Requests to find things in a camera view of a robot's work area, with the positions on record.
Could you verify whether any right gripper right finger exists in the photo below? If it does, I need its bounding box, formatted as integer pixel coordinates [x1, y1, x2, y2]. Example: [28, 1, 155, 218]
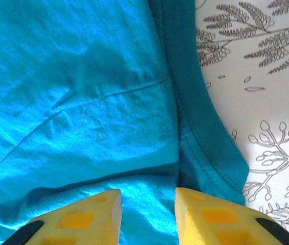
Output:
[175, 187, 289, 245]

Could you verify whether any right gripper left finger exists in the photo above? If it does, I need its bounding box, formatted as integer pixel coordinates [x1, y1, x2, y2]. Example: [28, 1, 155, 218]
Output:
[1, 188, 123, 245]

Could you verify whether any blue t-shirt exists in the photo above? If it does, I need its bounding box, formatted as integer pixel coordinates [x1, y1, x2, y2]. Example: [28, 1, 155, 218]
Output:
[0, 0, 250, 245]

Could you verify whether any floral table cover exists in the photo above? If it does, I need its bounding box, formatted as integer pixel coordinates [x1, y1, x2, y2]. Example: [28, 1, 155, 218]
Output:
[194, 0, 289, 245]

